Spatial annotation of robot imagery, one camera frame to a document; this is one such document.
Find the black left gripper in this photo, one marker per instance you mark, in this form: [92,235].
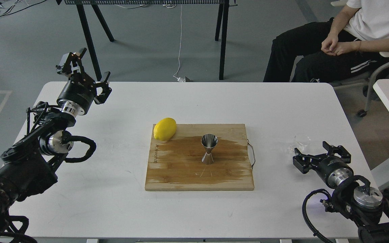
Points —
[78,94]

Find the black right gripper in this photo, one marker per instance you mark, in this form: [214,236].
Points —
[333,170]

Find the clear glass measuring cup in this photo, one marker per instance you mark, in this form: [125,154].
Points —
[301,142]

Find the steel double jigger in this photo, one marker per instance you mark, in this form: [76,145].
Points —
[208,141]

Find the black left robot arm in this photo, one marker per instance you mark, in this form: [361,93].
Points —
[30,164]

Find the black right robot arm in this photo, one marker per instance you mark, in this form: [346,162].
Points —
[353,196]

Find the yellow lemon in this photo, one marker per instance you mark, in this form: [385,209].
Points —
[165,129]

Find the seated person white shirt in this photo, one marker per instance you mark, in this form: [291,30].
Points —
[343,47]

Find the wooden cutting board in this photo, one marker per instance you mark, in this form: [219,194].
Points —
[175,164]

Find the black frame table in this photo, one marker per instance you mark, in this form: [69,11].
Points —
[154,35]

